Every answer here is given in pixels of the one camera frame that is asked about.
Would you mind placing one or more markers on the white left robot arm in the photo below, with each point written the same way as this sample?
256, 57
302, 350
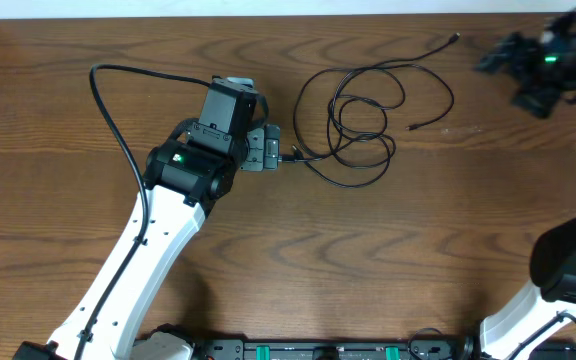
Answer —
184, 178

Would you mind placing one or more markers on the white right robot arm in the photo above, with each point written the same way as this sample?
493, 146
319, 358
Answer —
545, 304

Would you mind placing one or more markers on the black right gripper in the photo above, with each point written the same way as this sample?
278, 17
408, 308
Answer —
520, 62

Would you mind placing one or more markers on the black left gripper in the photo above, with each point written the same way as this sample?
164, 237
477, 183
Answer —
254, 150

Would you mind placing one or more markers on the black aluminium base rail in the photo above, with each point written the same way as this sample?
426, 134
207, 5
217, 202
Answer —
348, 350

